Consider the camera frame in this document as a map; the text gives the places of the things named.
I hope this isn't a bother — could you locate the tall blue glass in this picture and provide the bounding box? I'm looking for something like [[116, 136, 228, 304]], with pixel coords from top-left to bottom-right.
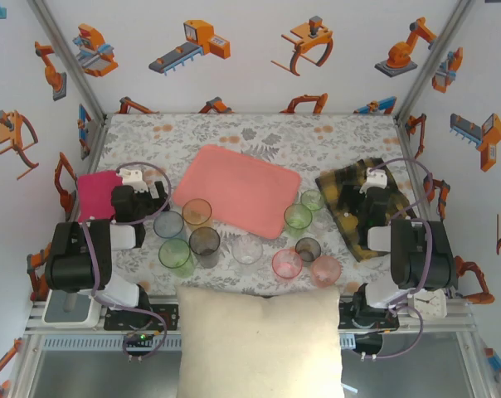
[[153, 210, 187, 240]]

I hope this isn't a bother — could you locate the short small green glass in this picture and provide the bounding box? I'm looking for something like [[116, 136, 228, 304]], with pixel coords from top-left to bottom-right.
[[299, 188, 326, 213]]

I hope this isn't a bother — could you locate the tall orange glass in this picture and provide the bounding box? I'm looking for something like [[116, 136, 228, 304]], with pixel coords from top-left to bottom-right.
[[181, 198, 213, 231]]

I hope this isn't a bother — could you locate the short wide green glass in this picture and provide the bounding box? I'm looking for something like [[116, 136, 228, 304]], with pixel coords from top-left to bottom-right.
[[283, 202, 314, 238]]

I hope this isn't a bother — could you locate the tall green glass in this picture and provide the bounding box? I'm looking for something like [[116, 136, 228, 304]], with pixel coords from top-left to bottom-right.
[[158, 237, 197, 279]]

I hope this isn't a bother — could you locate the tall dark grey glass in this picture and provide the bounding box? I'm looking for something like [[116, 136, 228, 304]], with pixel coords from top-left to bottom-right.
[[187, 226, 221, 269]]

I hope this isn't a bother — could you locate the short dark grey glass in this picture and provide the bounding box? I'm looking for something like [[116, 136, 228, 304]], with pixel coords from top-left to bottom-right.
[[294, 236, 322, 265]]

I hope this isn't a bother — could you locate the short salmon glass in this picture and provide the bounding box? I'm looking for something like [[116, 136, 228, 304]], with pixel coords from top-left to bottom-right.
[[309, 255, 343, 289]]

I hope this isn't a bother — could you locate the short pink glass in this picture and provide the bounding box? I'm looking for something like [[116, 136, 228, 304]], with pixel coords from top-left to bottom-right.
[[271, 248, 304, 279]]

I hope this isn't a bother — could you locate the short wide clear glass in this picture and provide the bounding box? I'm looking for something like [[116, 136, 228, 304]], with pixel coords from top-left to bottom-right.
[[231, 234, 264, 266]]

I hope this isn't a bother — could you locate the pink plastic tray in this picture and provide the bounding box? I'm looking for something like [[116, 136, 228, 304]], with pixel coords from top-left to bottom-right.
[[172, 143, 303, 240]]

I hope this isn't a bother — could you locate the yellow black plaid cloth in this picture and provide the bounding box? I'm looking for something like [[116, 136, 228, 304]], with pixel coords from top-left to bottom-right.
[[315, 158, 417, 263]]

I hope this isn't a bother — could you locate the short small clear glass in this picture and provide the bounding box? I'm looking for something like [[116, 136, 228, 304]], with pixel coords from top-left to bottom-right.
[[314, 209, 337, 233]]

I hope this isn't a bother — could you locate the magenta cloth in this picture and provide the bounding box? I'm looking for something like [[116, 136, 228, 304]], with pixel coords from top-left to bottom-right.
[[75, 170, 119, 223]]

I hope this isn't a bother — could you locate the floral tablecloth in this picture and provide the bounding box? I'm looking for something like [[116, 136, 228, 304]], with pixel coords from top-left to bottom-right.
[[79, 112, 447, 299]]

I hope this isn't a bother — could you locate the white square clock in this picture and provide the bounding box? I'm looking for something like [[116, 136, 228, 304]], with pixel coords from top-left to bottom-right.
[[407, 289, 448, 319]]

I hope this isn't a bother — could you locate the small circuit board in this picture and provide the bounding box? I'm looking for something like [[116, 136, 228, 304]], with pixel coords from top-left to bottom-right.
[[124, 329, 157, 347]]

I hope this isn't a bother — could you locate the cream cushion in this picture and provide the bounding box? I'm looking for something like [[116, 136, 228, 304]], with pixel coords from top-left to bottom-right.
[[174, 284, 345, 398]]

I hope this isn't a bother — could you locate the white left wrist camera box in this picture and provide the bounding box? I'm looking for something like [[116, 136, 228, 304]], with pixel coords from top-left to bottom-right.
[[116, 167, 147, 195]]

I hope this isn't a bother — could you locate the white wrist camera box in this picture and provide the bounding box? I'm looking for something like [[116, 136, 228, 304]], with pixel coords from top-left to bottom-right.
[[360, 167, 388, 195], [116, 167, 147, 195]]

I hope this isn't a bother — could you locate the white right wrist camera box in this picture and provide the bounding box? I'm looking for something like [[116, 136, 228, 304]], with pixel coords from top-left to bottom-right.
[[360, 167, 388, 195]]

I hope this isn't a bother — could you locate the aluminium frame rail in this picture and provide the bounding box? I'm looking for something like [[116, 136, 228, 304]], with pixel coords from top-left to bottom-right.
[[24, 300, 478, 332], [80, 114, 111, 179], [393, 115, 459, 299]]

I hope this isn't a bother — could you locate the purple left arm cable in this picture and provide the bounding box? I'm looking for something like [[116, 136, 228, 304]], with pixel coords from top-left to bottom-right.
[[82, 161, 172, 362]]

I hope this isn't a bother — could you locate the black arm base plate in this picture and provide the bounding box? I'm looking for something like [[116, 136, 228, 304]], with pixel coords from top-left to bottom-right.
[[337, 296, 401, 332], [104, 303, 181, 332]]

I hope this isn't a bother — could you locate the grey slotted cable duct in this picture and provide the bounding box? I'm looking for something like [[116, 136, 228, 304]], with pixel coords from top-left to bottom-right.
[[41, 333, 358, 352]]

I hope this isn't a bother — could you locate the aluminium frame post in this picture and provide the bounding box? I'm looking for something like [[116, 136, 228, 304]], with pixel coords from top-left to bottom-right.
[[394, 0, 478, 121], [26, 0, 110, 121]]

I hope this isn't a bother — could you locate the aluminium frame leg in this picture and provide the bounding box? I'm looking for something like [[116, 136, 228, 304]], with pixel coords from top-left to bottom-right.
[[7, 334, 44, 398], [455, 330, 499, 398]]

